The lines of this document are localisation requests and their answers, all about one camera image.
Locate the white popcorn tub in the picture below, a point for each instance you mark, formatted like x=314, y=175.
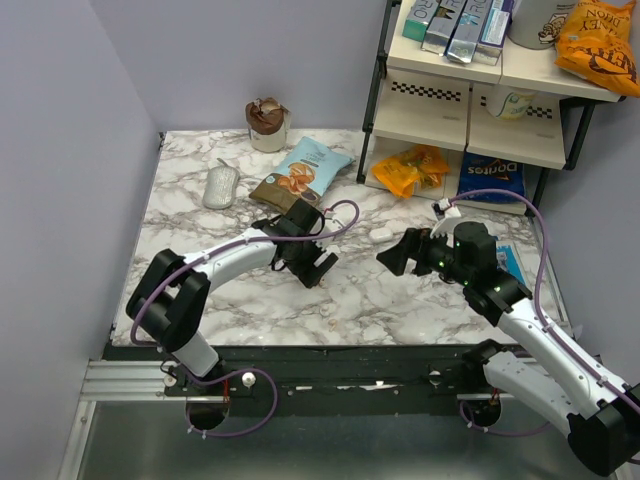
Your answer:
x=535, y=24

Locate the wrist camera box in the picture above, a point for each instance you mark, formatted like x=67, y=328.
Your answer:
x=327, y=247
x=448, y=217

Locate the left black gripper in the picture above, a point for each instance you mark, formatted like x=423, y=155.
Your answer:
x=307, y=274

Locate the blue Harry's razor box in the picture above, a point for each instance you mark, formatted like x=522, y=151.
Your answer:
x=508, y=260

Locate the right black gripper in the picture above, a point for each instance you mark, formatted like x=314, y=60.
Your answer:
x=415, y=241

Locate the purple white toothpaste box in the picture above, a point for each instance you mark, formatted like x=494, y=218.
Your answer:
x=491, y=41

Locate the silver glitter pouch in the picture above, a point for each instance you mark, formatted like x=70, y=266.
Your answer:
x=220, y=188

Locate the black frame cream shelf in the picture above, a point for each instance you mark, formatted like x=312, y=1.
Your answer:
x=417, y=97

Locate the silver blue toothpaste box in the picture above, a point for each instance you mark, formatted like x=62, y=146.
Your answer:
x=470, y=25

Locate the blue brown chips bag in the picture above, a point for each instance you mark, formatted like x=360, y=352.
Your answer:
x=305, y=174

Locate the grey toothpaste box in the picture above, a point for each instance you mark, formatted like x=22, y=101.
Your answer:
x=442, y=26

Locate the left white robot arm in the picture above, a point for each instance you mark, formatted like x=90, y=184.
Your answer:
x=169, y=300

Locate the teal toothpaste box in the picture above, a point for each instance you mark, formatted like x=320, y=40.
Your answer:
x=419, y=18

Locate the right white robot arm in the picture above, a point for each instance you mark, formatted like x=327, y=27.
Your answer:
x=596, y=410

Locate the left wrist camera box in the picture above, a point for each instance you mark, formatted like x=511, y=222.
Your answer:
x=327, y=247

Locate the brown lidded white cup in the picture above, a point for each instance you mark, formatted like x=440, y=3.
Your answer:
x=268, y=123

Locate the white earbud charging case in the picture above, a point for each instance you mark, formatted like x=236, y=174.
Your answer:
x=380, y=235

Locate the blue Doritos bag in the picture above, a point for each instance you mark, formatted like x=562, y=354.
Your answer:
x=479, y=172

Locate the orange snack bag lower shelf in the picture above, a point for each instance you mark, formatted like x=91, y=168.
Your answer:
x=418, y=168

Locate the orange honey dijon chips bag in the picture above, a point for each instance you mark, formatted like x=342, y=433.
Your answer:
x=594, y=44

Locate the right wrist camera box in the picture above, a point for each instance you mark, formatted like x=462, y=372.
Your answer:
x=448, y=217

